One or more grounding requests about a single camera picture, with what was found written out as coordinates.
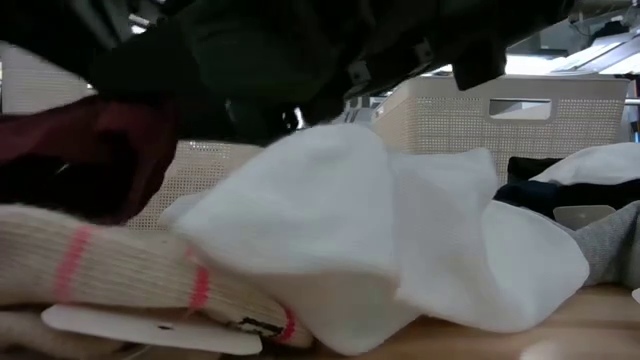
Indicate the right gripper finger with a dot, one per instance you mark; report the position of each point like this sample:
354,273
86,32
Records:
145,70

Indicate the dark maroon garment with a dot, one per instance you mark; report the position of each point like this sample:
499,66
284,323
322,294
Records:
100,150

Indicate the white plastic storage bin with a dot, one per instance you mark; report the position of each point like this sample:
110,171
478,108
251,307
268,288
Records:
210,165
450,125

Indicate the small white cloth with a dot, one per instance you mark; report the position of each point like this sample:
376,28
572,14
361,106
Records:
325,215

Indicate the cream socks pink stripes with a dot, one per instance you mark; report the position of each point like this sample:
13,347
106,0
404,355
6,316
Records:
125,260

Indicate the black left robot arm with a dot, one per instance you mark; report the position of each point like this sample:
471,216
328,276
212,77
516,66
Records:
50,30

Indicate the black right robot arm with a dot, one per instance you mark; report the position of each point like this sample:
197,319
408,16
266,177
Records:
530,15

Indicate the white paper label tag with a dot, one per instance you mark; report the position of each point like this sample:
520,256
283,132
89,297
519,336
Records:
582,216
150,332
636,295

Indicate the socks inside right bin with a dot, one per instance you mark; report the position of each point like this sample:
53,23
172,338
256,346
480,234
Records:
532,169

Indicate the navy blue garment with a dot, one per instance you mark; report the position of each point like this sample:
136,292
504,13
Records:
550,197

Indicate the long white cloth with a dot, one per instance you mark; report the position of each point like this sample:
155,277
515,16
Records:
595,165

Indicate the grey sock pair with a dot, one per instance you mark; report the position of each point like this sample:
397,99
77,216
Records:
610,245

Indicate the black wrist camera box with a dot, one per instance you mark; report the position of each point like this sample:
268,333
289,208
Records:
480,67

